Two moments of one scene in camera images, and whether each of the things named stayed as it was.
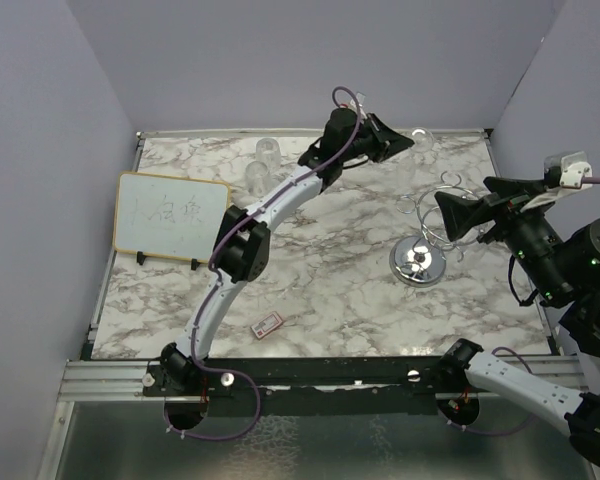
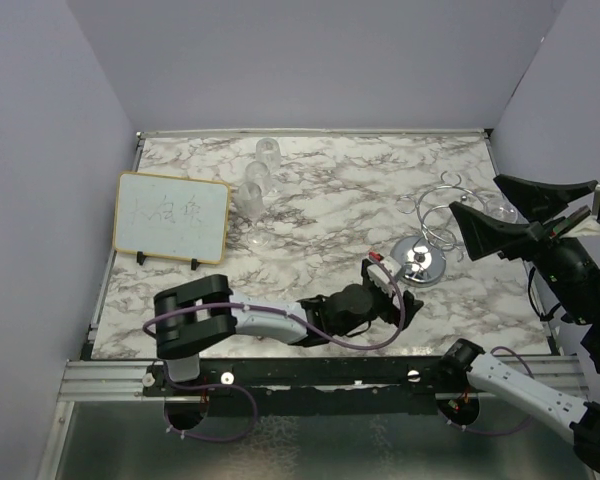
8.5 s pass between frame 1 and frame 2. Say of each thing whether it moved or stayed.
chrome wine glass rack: stayed
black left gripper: moved
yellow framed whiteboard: stayed
